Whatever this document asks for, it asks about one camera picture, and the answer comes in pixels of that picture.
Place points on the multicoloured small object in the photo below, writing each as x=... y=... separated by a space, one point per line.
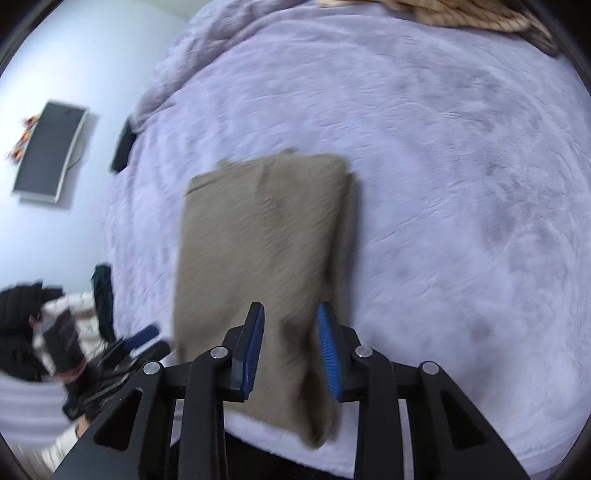
x=21 y=138

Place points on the white patterned cloth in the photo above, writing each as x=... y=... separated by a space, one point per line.
x=83 y=309

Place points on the dark green cloth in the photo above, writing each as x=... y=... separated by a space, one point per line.
x=102 y=300

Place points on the lavender plush blanket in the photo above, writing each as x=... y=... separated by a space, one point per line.
x=438 y=184

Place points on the curved grey monitor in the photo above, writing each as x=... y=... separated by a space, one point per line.
x=46 y=147

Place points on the brown ribbed fabric strip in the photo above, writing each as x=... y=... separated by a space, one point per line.
x=542 y=39

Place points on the lavender striped clothing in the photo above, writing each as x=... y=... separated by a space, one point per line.
x=25 y=406

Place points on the black puffy garment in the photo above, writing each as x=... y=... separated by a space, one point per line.
x=18 y=323

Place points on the black flat cushion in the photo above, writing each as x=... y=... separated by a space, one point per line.
x=122 y=147

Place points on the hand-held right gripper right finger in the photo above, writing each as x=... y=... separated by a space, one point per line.
x=330 y=353

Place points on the person's left forearm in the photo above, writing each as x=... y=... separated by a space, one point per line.
x=60 y=445

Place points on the beige striped garment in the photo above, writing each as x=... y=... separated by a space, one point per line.
x=461 y=16

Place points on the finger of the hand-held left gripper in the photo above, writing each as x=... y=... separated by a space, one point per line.
x=143 y=333
x=152 y=350

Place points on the olive knit sweater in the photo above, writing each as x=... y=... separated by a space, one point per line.
x=258 y=230

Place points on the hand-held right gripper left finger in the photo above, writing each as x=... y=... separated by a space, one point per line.
x=251 y=344

